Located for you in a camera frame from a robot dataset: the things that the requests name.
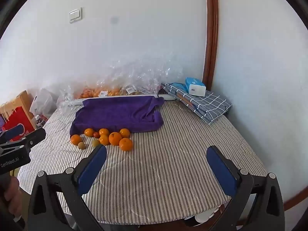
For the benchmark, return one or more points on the small green fruit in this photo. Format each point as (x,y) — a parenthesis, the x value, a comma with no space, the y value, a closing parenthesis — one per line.
(96,143)

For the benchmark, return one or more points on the clear bag of small oranges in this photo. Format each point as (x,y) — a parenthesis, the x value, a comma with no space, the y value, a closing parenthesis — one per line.
(84,93)

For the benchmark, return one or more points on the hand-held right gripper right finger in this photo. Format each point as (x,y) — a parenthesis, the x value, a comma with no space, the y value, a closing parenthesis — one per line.
(221,173)

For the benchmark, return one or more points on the wooden baseboard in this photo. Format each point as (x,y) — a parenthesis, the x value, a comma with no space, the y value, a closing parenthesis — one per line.
(294,201)

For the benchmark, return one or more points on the white light switch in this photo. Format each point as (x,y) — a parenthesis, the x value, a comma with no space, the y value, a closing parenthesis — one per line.
(75,15)

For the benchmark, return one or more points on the small brown fruit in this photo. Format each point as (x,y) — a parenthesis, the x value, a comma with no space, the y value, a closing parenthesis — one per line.
(81,145)

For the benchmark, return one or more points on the striped cloth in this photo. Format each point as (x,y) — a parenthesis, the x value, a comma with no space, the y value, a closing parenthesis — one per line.
(156,173)

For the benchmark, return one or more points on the small red fruit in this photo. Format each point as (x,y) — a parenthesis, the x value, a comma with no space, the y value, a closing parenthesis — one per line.
(96,134)

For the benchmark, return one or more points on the brown cardboard box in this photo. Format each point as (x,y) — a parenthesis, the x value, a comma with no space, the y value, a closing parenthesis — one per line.
(22,99)

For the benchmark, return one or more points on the grey checked folded cloth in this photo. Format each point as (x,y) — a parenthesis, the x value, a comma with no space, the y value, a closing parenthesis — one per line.
(207,108)

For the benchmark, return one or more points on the plastic bottle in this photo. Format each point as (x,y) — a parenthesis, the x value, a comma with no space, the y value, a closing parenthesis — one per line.
(38,121)

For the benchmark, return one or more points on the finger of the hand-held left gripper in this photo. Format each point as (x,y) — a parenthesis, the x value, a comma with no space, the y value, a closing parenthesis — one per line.
(14,130)
(36,137)

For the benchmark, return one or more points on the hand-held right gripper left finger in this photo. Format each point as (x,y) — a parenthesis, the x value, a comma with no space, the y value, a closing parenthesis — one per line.
(92,170)

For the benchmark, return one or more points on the wooden door frame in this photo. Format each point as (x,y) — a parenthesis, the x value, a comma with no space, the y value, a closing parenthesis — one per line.
(211,33)

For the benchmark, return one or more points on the person's left hand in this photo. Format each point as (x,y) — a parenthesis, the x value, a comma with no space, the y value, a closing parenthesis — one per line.
(13,193)

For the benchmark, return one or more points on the large marked orange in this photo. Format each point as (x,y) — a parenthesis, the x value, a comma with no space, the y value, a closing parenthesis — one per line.
(115,138)

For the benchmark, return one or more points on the purple towel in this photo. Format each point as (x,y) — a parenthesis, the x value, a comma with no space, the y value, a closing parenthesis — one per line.
(115,115)

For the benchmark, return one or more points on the clear bag of brown fruits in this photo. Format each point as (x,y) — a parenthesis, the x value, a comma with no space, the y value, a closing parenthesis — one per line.
(137,90)

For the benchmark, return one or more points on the red paper bag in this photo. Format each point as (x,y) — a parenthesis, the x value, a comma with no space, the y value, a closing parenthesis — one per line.
(18,120)

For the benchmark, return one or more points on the blue and white tissue pack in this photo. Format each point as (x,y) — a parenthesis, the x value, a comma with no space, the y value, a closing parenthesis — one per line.
(196,87)

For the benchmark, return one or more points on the white plastic bag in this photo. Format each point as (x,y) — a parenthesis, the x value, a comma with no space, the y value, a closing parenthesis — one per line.
(43,102)

